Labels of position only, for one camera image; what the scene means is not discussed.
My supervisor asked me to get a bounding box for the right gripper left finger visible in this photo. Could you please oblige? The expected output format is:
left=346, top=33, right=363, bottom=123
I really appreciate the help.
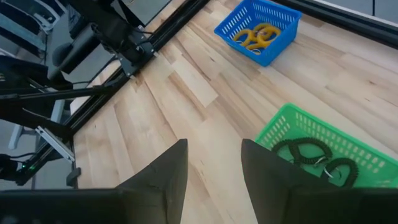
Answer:
left=0, top=138, right=189, bottom=224

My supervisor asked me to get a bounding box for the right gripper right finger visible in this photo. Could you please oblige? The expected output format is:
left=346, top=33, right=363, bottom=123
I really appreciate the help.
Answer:
left=241, top=139, right=398, bottom=224

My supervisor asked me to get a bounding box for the black object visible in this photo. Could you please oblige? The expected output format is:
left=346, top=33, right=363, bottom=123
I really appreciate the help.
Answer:
left=323, top=157, right=360, bottom=189

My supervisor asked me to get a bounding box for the green plastic basket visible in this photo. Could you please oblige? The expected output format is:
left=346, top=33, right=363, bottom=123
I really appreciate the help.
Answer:
left=254, top=103, right=398, bottom=189

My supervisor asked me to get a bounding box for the black spring coil keychain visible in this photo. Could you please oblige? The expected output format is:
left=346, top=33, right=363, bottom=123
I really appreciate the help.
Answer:
left=271, top=136, right=333, bottom=166
left=287, top=141, right=312, bottom=166

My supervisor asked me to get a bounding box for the black aluminium table frame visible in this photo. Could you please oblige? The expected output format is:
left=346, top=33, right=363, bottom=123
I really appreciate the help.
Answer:
left=0, top=0, right=398, bottom=187

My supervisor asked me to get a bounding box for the blue plastic basket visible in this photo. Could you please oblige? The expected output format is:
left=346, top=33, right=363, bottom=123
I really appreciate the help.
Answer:
left=213, top=0, right=303, bottom=67

